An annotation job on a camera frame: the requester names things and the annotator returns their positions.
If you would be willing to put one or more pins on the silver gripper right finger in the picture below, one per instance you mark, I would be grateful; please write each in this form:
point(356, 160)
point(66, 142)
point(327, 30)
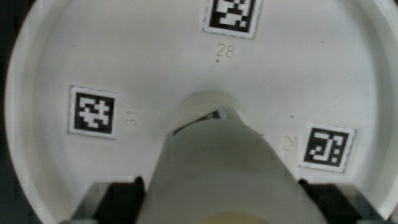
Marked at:
point(342, 203)

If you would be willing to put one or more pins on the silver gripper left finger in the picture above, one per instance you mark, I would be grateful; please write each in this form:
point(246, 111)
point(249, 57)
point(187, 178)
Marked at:
point(111, 203)

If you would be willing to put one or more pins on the white cylindrical table leg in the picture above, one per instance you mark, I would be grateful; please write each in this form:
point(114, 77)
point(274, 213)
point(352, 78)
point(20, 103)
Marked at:
point(223, 183)

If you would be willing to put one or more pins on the white round table top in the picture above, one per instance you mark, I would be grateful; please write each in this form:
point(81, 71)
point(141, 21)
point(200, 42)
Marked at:
point(127, 65)

